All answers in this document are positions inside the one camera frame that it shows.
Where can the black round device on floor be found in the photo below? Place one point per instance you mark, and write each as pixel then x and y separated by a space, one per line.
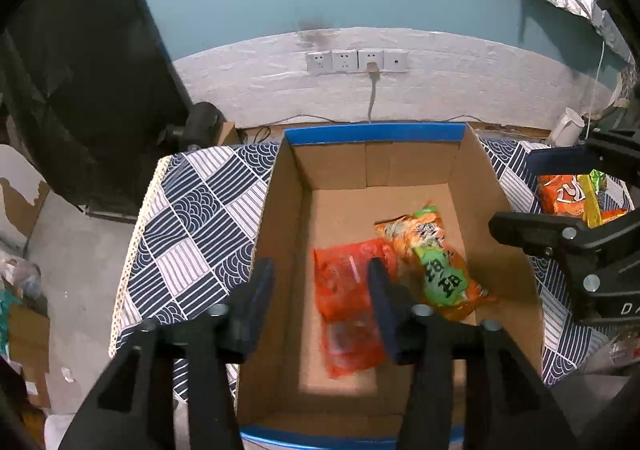
pixel 200 130

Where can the red transparent snack bag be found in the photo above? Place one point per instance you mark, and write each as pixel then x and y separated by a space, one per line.
pixel 350 341

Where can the dark curtain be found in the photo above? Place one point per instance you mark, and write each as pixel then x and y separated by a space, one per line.
pixel 91 89

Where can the orange snack bag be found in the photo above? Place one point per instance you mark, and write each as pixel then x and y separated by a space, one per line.
pixel 561 195

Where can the orange green noodle packet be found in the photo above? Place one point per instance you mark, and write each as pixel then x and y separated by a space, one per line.
pixel 420 242

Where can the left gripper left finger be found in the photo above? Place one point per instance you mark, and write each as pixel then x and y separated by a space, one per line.
pixel 248 305

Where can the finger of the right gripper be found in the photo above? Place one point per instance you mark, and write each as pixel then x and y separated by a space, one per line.
pixel 559 161
pixel 532 230

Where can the yellow long snack packet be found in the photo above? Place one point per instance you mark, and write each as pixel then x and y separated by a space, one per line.
pixel 592 214

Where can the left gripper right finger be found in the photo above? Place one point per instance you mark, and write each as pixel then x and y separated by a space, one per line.
pixel 391 304

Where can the white wall socket strip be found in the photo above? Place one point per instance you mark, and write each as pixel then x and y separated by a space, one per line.
pixel 350 61

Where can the white electric kettle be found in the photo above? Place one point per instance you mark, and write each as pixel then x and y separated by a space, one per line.
pixel 567 130

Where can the navy patterned tablecloth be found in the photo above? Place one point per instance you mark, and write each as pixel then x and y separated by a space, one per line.
pixel 195 235

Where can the green peanut snack bag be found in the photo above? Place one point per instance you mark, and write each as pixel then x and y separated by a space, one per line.
pixel 598 180

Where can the blue cardboard box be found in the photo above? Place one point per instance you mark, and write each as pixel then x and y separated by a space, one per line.
pixel 329 186

